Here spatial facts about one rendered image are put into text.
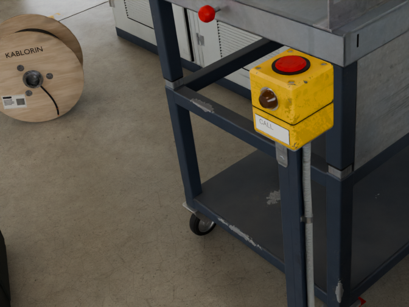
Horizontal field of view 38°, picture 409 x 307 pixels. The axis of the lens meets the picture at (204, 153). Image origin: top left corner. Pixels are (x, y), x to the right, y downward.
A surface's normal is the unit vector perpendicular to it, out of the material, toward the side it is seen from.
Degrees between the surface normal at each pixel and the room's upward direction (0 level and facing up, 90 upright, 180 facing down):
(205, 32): 90
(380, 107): 90
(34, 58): 90
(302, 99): 90
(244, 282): 0
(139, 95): 0
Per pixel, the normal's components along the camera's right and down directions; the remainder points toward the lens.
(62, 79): 0.18, 0.56
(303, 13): -0.12, -0.80
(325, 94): 0.63, 0.39
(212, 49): -0.77, 0.45
